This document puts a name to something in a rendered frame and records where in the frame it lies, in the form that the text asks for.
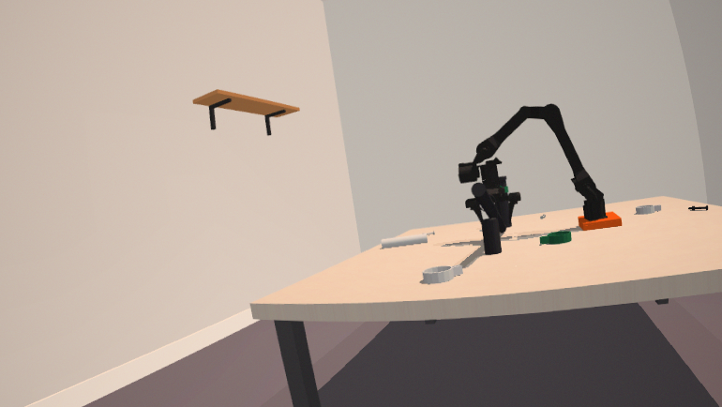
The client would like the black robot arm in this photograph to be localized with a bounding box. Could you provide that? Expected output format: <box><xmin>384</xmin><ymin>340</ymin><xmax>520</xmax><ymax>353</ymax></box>
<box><xmin>458</xmin><ymin>104</ymin><xmax>608</xmax><ymax>221</ymax></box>

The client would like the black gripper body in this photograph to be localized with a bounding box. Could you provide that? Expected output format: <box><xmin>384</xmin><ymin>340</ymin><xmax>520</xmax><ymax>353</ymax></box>
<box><xmin>465</xmin><ymin>178</ymin><xmax>521</xmax><ymax>208</ymax></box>

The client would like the beige cylinder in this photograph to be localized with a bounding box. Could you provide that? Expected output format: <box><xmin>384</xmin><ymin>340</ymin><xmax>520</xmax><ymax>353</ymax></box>
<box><xmin>382</xmin><ymin>234</ymin><xmax>428</xmax><ymax>249</ymax></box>

